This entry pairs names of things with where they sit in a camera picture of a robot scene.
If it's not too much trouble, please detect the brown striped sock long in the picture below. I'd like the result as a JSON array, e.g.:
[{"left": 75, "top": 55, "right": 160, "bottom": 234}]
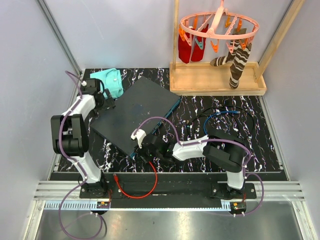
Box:
[{"left": 229, "top": 43, "right": 252, "bottom": 89}]

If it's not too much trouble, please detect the red cable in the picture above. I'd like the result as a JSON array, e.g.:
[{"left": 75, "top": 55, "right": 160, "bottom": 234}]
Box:
[{"left": 112, "top": 160, "right": 158, "bottom": 200}]

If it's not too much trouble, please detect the blue cable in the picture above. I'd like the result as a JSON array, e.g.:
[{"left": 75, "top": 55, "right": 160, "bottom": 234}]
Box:
[{"left": 202, "top": 109, "right": 241, "bottom": 138}]

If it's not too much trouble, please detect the wooden rack with tray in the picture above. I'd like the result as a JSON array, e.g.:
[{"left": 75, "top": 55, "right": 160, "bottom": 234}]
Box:
[{"left": 169, "top": 0, "right": 305, "bottom": 96}]

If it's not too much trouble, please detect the black cable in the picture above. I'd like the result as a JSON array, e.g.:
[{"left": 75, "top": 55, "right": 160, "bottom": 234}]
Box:
[{"left": 194, "top": 104, "right": 259, "bottom": 141}]

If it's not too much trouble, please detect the red sock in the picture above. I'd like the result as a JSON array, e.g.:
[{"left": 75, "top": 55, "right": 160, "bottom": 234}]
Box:
[
  {"left": 191, "top": 36, "right": 206, "bottom": 62},
  {"left": 178, "top": 33, "right": 192, "bottom": 64}
]

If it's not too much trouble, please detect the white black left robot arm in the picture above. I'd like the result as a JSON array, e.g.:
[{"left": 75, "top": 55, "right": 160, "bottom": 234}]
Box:
[{"left": 50, "top": 78, "right": 115, "bottom": 198}]

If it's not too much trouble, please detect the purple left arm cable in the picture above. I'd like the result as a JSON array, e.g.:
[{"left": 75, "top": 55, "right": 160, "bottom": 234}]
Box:
[{"left": 57, "top": 70, "right": 107, "bottom": 238}]

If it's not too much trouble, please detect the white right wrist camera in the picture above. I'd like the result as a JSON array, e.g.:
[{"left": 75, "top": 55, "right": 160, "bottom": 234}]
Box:
[{"left": 130, "top": 129, "right": 147, "bottom": 149}]

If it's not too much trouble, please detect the folded teal cloth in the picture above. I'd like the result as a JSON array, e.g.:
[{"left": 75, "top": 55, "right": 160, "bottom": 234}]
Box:
[{"left": 90, "top": 68, "right": 124, "bottom": 99}]

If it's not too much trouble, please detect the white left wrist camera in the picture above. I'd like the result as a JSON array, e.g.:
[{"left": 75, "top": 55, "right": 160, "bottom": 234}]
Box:
[{"left": 80, "top": 78, "right": 101, "bottom": 95}]

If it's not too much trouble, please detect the red sock left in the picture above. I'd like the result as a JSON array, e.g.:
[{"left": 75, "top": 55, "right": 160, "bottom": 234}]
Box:
[{"left": 178, "top": 33, "right": 192, "bottom": 64}]

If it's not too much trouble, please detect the red sock right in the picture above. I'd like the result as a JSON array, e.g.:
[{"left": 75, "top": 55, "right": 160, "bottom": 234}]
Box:
[{"left": 191, "top": 36, "right": 206, "bottom": 62}]

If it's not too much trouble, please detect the dark grey network switch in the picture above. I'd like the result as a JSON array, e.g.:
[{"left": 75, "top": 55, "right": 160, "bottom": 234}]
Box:
[{"left": 90, "top": 76, "right": 181, "bottom": 157}]

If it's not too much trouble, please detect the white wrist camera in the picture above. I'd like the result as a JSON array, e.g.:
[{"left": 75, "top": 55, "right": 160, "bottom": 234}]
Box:
[
  {"left": 80, "top": 78, "right": 101, "bottom": 95},
  {"left": 130, "top": 129, "right": 147, "bottom": 149}
]

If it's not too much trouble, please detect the brown striped sock rear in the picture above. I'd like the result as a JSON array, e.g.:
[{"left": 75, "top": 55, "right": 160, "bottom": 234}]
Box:
[{"left": 210, "top": 38, "right": 252, "bottom": 69}]

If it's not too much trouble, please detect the pink round clip hanger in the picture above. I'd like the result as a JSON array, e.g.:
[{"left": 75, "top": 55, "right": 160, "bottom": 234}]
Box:
[{"left": 175, "top": 0, "right": 260, "bottom": 53}]

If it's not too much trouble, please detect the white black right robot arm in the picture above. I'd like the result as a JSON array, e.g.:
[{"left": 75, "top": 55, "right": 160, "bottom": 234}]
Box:
[{"left": 130, "top": 129, "right": 252, "bottom": 200}]

